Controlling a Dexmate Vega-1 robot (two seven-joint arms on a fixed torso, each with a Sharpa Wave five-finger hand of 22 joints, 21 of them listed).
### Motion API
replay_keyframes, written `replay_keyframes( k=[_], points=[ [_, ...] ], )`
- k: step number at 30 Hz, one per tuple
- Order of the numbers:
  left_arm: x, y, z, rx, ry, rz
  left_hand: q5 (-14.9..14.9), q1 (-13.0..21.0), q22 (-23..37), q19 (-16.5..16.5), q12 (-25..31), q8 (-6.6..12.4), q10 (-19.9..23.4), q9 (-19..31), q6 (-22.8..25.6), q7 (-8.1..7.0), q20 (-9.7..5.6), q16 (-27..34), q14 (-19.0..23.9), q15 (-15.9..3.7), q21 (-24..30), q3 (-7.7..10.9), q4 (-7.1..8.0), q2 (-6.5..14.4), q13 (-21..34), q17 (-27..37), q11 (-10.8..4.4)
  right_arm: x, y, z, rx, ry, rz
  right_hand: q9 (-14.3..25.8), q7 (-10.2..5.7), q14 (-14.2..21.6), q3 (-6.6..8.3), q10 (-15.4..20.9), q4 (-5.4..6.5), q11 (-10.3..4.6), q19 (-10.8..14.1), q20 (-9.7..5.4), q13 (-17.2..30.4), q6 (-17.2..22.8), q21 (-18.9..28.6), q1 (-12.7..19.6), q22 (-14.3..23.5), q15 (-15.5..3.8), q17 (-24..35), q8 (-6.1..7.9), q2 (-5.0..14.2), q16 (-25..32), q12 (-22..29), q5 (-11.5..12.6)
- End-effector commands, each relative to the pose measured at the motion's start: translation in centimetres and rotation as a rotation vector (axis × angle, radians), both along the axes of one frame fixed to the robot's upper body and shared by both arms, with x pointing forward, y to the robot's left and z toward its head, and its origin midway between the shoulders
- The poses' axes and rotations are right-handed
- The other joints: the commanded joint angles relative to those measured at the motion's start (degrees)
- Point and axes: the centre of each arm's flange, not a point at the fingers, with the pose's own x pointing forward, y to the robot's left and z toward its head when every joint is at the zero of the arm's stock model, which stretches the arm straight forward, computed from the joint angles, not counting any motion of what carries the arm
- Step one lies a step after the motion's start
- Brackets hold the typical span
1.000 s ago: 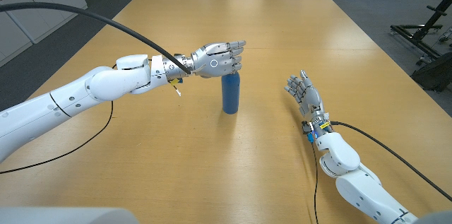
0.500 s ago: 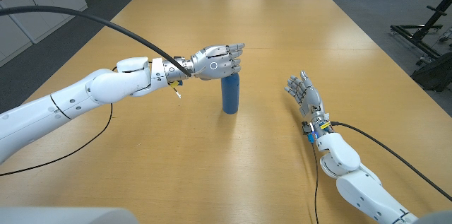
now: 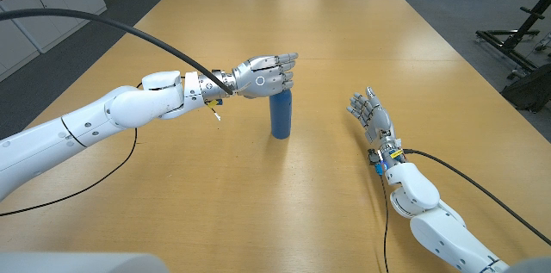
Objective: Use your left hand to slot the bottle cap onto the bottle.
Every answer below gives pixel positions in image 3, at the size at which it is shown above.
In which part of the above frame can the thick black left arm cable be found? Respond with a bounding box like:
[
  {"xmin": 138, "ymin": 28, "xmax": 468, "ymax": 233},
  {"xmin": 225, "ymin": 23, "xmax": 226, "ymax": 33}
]
[{"xmin": 0, "ymin": 8, "xmax": 234, "ymax": 96}]

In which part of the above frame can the blue metal bottle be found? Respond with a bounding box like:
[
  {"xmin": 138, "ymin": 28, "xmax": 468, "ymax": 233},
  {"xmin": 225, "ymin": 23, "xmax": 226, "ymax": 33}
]
[{"xmin": 269, "ymin": 89, "xmax": 294, "ymax": 140}]

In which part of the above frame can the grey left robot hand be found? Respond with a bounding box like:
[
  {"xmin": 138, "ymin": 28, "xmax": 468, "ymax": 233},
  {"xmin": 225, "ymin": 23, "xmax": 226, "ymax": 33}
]
[{"xmin": 232, "ymin": 52, "xmax": 300, "ymax": 100}]

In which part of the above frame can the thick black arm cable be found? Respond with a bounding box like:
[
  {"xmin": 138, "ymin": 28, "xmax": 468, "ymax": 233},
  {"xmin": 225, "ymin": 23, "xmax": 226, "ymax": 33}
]
[
  {"xmin": 402, "ymin": 147, "xmax": 551, "ymax": 247},
  {"xmin": 0, "ymin": 8, "xmax": 234, "ymax": 96}
]

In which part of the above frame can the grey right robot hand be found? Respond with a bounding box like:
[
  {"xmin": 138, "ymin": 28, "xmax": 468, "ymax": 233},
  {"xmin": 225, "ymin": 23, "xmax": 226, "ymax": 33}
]
[{"xmin": 346, "ymin": 86, "xmax": 397, "ymax": 146}]

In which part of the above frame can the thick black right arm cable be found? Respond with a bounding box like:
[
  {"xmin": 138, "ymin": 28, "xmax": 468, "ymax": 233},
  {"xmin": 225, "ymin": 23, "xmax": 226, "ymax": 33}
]
[{"xmin": 402, "ymin": 147, "xmax": 551, "ymax": 247}]

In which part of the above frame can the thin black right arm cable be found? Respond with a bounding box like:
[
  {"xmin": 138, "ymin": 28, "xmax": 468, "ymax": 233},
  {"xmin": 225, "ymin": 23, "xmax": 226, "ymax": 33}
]
[{"xmin": 378, "ymin": 173, "xmax": 391, "ymax": 273}]

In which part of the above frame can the black angular base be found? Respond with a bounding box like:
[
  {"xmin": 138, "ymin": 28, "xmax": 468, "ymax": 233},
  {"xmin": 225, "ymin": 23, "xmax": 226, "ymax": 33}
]
[{"xmin": 500, "ymin": 64, "xmax": 551, "ymax": 114}]

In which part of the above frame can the long white cabinet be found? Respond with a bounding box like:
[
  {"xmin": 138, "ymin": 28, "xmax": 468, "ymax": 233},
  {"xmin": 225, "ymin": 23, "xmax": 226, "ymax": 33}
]
[{"xmin": 0, "ymin": 0, "xmax": 108, "ymax": 83}]

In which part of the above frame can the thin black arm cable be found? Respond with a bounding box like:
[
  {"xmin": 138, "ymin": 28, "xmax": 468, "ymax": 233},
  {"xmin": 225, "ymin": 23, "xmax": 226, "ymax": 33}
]
[
  {"xmin": 0, "ymin": 127, "xmax": 139, "ymax": 218},
  {"xmin": 378, "ymin": 173, "xmax": 391, "ymax": 273}
]

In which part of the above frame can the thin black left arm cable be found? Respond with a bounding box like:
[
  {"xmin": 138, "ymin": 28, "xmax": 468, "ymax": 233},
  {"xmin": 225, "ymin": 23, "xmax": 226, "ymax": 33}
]
[{"xmin": 0, "ymin": 127, "xmax": 139, "ymax": 218}]

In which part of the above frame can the black metal stand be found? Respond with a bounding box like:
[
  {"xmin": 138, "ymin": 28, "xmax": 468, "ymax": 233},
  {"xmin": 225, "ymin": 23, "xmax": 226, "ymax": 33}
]
[{"xmin": 475, "ymin": 0, "xmax": 551, "ymax": 80}]

